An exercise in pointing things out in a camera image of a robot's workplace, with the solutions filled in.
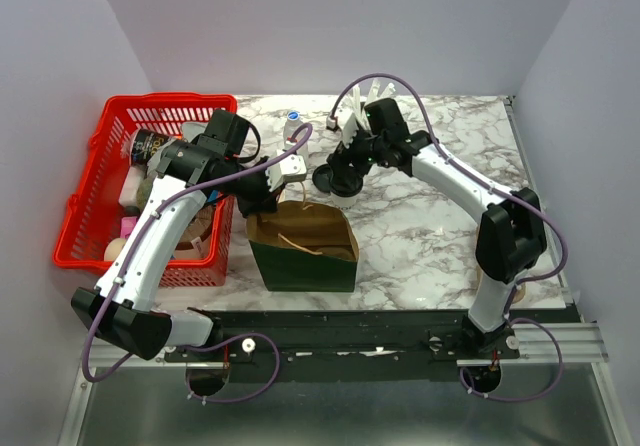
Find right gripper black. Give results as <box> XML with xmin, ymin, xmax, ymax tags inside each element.
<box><xmin>326</xmin><ymin>120</ymin><xmax>387</xmax><ymax>191</ymax></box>

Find green paper bag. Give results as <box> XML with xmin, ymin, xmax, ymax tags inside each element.
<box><xmin>246</xmin><ymin>199</ymin><xmax>359</xmax><ymax>293</ymax></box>

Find black plastic cup lid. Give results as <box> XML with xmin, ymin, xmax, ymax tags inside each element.
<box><xmin>330</xmin><ymin>177</ymin><xmax>363</xmax><ymax>198</ymax></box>

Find brown cardboard cup carrier top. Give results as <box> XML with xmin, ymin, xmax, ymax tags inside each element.
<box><xmin>298</xmin><ymin>245</ymin><xmax>357</xmax><ymax>262</ymax></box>

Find brown cardboard cup carrier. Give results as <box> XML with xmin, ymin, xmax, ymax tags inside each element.
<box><xmin>298</xmin><ymin>245</ymin><xmax>357</xmax><ymax>262</ymax></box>
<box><xmin>476</xmin><ymin>266</ymin><xmax>526</xmax><ymax>303</ymax></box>

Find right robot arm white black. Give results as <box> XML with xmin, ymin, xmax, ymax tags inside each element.
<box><xmin>327</xmin><ymin>99</ymin><xmax>547</xmax><ymax>358</ymax></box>

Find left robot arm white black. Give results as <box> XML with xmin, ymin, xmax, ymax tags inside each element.
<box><xmin>71</xmin><ymin>109</ymin><xmax>276</xmax><ymax>361</ymax></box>

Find white wrapped straws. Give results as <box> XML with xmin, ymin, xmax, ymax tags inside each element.
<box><xmin>342</xmin><ymin>78</ymin><xmax>396</xmax><ymax>131</ymax></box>

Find clear water bottle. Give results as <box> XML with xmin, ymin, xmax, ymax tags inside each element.
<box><xmin>282</xmin><ymin>109</ymin><xmax>310</xmax><ymax>159</ymax></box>

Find brown round lid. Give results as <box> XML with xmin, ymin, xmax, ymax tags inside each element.
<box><xmin>176</xmin><ymin>204</ymin><xmax>216</xmax><ymax>250</ymax></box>

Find grey cloth pouch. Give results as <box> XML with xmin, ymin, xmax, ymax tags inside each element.
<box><xmin>147</xmin><ymin>121</ymin><xmax>206</xmax><ymax>178</ymax></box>

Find green scrub sponge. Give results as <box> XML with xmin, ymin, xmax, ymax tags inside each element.
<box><xmin>135</xmin><ymin>178</ymin><xmax>154</xmax><ymax>213</ymax></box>

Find black snack can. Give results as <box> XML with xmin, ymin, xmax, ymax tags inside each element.
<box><xmin>129</xmin><ymin>129</ymin><xmax>173</xmax><ymax>166</ymax></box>

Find white soap block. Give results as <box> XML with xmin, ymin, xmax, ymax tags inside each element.
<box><xmin>118</xmin><ymin>166</ymin><xmax>145</xmax><ymax>207</ymax></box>

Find pink small box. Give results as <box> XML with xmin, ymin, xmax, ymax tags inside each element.
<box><xmin>120</xmin><ymin>216</ymin><xmax>138</xmax><ymax>239</ymax></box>

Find red plastic basket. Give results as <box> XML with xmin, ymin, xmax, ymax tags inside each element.
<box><xmin>53</xmin><ymin>92</ymin><xmax>237</xmax><ymax>287</ymax></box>

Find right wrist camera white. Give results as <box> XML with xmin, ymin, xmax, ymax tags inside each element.
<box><xmin>326</xmin><ymin>112</ymin><xmax>372</xmax><ymax>149</ymax></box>

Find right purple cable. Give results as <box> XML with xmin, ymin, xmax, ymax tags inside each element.
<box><xmin>329</xmin><ymin>72</ymin><xmax>569</xmax><ymax>403</ymax></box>

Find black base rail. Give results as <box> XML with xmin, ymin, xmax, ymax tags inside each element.
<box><xmin>165</xmin><ymin>310</ymin><xmax>520</xmax><ymax>383</ymax></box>

